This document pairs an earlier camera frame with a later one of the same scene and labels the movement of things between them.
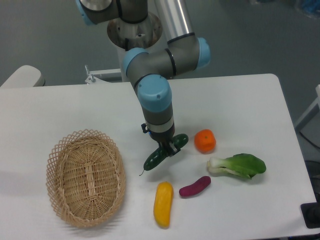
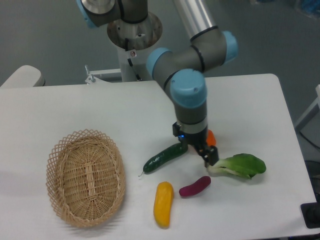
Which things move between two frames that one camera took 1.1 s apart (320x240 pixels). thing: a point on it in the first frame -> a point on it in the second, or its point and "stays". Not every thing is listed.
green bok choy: [243, 164] stays
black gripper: [163, 134] -> [196, 134]
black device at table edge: [310, 212] stays
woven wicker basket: [86, 178] stays
